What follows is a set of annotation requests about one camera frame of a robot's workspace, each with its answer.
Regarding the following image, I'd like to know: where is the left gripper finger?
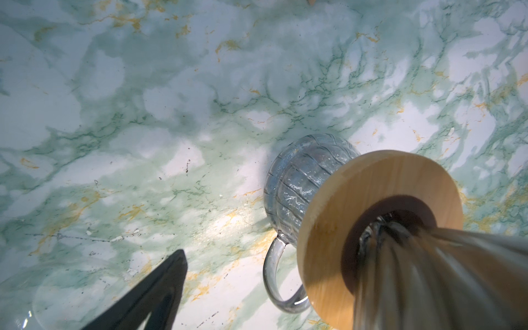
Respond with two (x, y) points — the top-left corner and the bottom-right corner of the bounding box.
(84, 250), (188, 329)

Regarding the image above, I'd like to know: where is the grey glass pitcher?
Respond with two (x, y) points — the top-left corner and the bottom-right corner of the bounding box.
(263, 133), (360, 314)

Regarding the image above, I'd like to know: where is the wooden dripper ring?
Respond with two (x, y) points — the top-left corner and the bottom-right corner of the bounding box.
(296, 149), (464, 330)

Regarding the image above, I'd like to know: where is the grey glass dripper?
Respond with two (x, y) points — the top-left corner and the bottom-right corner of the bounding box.
(353, 218), (527, 329)

